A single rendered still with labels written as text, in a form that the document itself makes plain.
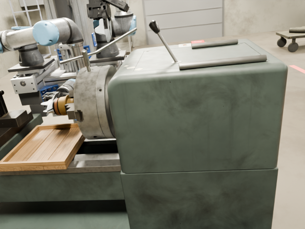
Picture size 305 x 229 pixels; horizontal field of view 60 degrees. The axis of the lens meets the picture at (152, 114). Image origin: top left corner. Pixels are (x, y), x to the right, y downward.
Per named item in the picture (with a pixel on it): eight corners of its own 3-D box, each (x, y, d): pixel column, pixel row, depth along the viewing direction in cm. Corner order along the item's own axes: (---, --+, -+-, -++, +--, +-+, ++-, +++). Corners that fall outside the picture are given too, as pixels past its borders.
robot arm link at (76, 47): (68, 17, 147) (90, 99, 165) (52, 19, 138) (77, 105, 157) (83, 13, 141) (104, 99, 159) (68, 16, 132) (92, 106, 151)
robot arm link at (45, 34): (14, 50, 165) (75, 40, 137) (-9, 56, 154) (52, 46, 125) (6, 30, 161) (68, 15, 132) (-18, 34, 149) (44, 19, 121)
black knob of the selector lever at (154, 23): (160, 32, 97) (159, 19, 95) (160, 34, 94) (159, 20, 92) (150, 33, 98) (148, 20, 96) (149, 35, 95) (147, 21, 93)
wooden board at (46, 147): (91, 128, 142) (90, 121, 141) (66, 169, 110) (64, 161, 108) (39, 131, 146) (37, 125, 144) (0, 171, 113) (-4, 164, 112)
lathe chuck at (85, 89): (120, 111, 137) (107, 54, 119) (108, 154, 112) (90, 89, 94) (103, 112, 138) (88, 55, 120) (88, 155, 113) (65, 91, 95)
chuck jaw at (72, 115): (91, 100, 112) (82, 109, 101) (93, 111, 114) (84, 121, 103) (66, 102, 114) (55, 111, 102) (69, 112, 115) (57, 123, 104)
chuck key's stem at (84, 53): (89, 79, 107) (81, 52, 101) (87, 77, 109) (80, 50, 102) (94, 77, 108) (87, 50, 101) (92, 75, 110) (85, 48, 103)
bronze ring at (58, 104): (76, 91, 119) (57, 93, 120) (69, 98, 111) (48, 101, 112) (82, 109, 123) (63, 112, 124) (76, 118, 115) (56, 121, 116)
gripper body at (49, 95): (45, 111, 125) (55, 101, 136) (62, 110, 124) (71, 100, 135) (41, 96, 122) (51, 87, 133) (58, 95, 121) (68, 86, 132)
